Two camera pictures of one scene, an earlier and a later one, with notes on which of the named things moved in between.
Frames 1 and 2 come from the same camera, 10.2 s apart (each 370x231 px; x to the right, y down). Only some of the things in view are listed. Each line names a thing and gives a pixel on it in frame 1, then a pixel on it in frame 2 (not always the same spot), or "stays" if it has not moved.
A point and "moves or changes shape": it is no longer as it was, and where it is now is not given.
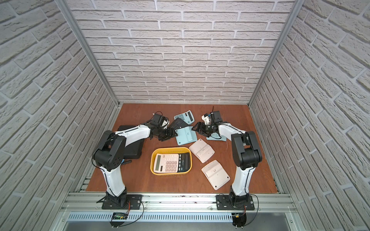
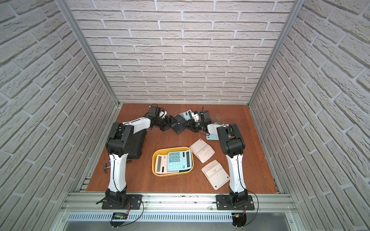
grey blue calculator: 187,117 stays
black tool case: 134,150 stays
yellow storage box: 170,150 moves or changes shape
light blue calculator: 185,135 to 179,160
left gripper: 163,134 to 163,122
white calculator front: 216,174 stays
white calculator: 202,150 stays
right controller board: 239,219 stays
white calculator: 166,163 stays
